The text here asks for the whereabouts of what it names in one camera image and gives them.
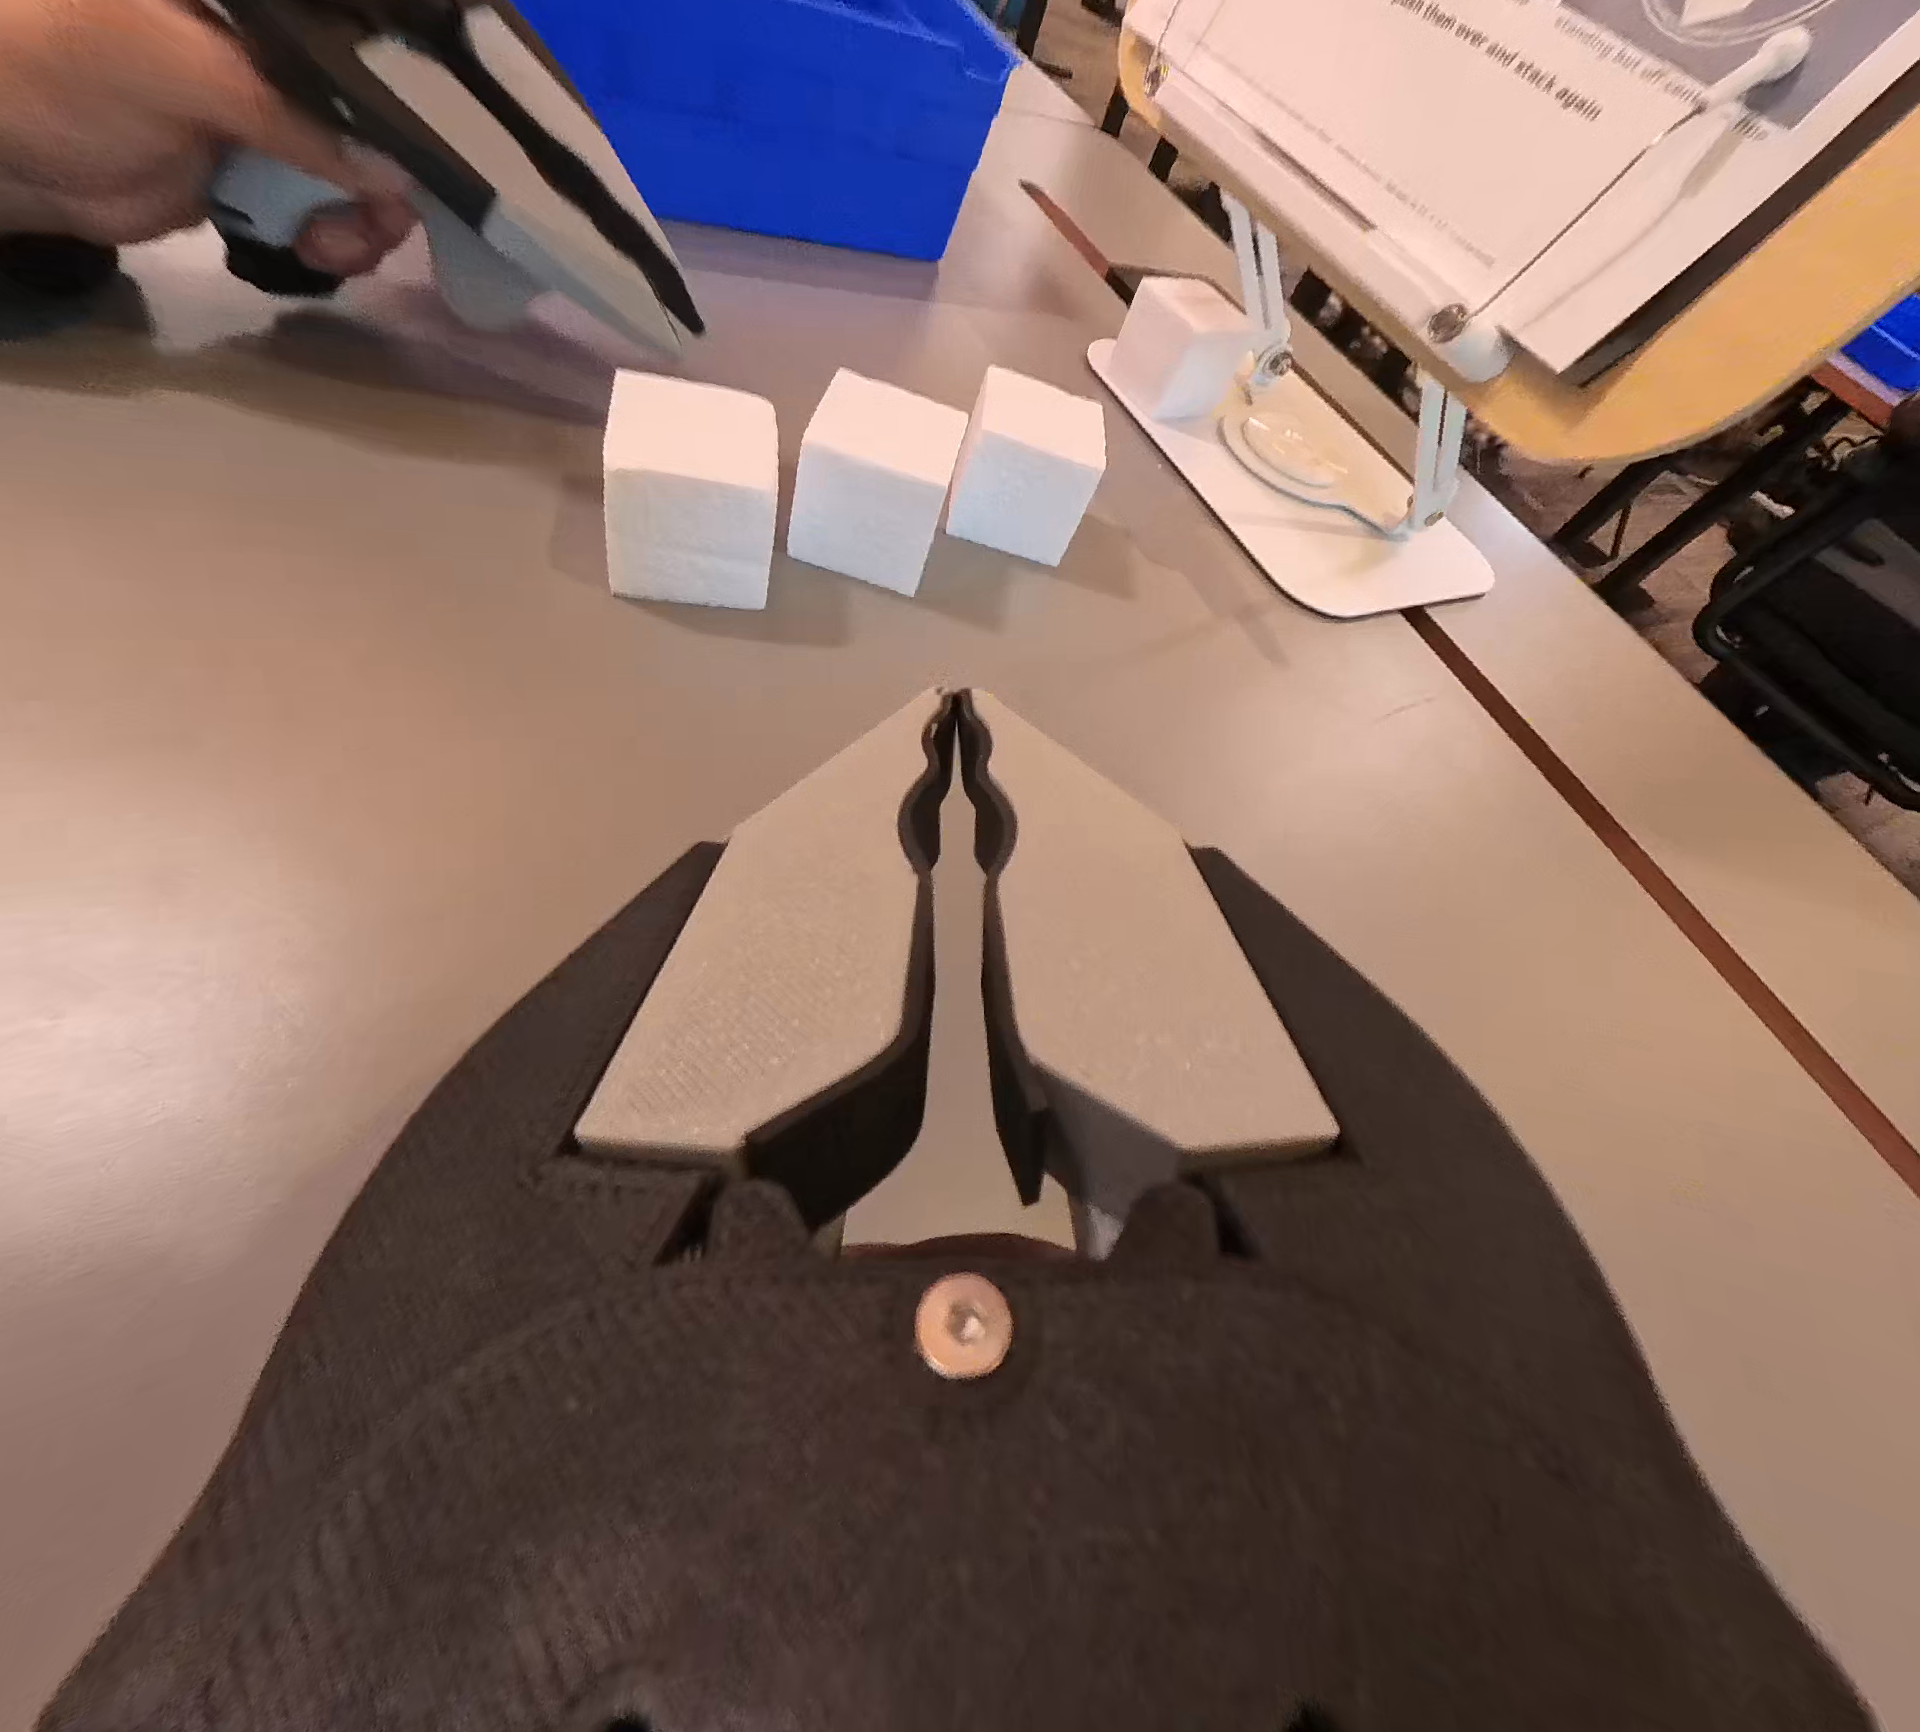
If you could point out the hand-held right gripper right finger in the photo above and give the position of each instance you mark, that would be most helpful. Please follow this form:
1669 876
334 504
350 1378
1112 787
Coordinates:
1157 998

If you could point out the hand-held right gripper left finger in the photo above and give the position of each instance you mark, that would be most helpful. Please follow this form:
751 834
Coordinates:
765 998

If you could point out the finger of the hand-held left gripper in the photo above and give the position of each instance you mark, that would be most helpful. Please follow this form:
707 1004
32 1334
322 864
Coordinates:
526 81
569 261

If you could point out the white hard foam cube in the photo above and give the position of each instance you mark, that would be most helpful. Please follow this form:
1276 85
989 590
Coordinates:
1178 346
878 478
1027 464
691 487

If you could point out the person's left hand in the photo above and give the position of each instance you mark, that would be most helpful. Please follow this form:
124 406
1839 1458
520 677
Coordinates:
105 111

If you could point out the large blue plastic bin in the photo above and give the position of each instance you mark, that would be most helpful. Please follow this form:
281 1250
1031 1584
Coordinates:
751 81

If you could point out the black office chair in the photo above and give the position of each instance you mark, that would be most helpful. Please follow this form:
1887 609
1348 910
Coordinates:
1814 653

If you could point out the printed instruction sheet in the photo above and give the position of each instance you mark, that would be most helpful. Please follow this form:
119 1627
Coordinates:
1425 111

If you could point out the small blue bin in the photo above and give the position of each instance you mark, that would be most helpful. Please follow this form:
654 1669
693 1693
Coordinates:
1883 346

